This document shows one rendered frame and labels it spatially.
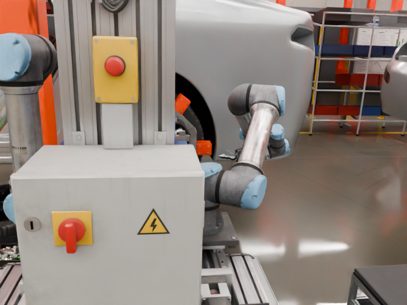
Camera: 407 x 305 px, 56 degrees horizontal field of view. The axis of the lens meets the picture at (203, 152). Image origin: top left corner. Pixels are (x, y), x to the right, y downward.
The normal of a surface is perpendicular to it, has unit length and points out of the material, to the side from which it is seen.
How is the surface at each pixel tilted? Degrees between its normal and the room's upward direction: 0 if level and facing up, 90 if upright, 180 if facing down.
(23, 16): 90
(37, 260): 90
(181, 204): 90
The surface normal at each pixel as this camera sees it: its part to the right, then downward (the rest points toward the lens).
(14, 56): -0.17, 0.15
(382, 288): 0.03, -0.96
